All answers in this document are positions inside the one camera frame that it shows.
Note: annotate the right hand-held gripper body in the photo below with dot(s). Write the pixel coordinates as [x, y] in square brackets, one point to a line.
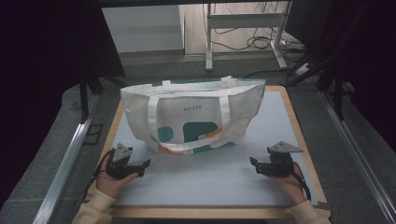
[280, 165]

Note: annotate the aluminium rail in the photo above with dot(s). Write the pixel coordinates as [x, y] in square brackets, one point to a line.
[358, 155]
[67, 168]

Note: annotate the black curtain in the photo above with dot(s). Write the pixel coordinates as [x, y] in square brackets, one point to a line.
[364, 56]
[46, 62]

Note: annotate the black metal stand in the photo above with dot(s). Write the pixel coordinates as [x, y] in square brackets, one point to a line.
[85, 93]
[330, 77]

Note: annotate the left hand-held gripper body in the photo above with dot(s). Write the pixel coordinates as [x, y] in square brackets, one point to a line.
[120, 166]

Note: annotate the person's left hand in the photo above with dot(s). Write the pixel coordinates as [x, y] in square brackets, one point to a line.
[110, 185]

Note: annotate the white power strip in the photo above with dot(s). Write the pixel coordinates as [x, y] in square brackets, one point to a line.
[302, 69]

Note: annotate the white metal desk frame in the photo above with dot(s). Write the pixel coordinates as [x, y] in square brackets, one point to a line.
[246, 20]

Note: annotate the person's right hand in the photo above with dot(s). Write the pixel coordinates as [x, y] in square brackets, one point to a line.
[289, 186]

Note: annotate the white canvas tote bag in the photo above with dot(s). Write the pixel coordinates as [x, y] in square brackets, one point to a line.
[193, 109]

